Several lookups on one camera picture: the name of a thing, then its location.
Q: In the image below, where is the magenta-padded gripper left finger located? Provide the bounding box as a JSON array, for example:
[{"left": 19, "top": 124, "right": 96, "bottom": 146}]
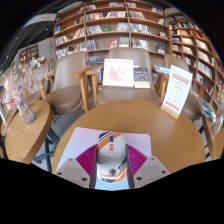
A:
[{"left": 54, "top": 143, "right": 98, "bottom": 189}]

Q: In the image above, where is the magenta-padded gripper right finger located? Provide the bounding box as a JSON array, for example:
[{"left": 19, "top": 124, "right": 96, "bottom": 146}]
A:
[{"left": 125, "top": 143, "right": 172, "bottom": 189}]

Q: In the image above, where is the white orange patterned computer mouse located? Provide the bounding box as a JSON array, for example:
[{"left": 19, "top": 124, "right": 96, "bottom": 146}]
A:
[{"left": 96, "top": 131, "right": 129, "bottom": 184}]

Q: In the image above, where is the blue pink gradient mouse pad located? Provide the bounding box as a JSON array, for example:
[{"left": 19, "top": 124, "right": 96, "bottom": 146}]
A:
[{"left": 54, "top": 126, "right": 153, "bottom": 192}]

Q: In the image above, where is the round wooden side table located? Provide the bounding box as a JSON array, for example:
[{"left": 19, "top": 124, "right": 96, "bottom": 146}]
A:
[
  {"left": 3, "top": 99, "right": 64, "bottom": 164},
  {"left": 201, "top": 114, "right": 224, "bottom": 161}
]

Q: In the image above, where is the white sign on wooden base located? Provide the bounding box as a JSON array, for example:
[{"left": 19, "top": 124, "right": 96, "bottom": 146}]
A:
[{"left": 160, "top": 64, "right": 194, "bottom": 120}]

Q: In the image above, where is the dark cover book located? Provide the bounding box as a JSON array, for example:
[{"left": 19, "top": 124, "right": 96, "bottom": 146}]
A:
[{"left": 133, "top": 66, "right": 151, "bottom": 90}]

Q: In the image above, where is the blue magazine stack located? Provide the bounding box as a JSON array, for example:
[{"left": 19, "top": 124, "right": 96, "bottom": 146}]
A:
[{"left": 199, "top": 97, "right": 218, "bottom": 123}]

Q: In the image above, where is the white framed red picture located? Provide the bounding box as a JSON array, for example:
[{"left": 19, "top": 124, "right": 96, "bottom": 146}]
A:
[{"left": 102, "top": 58, "right": 135, "bottom": 88}]

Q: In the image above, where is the light blue book stack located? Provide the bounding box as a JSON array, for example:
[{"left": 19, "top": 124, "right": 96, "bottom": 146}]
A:
[{"left": 153, "top": 64, "right": 172, "bottom": 76}]

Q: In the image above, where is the small distant wooden bookshelf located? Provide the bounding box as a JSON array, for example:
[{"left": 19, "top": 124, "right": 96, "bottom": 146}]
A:
[{"left": 18, "top": 44, "right": 41, "bottom": 69}]

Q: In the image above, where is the curved wooden bookshelf unit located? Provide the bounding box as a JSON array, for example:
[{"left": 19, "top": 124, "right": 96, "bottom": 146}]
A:
[{"left": 166, "top": 13, "right": 224, "bottom": 101}]

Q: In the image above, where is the wide wooden bookshelf unit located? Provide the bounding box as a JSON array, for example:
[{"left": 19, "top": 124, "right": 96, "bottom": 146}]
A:
[{"left": 53, "top": 0, "right": 169, "bottom": 68}]

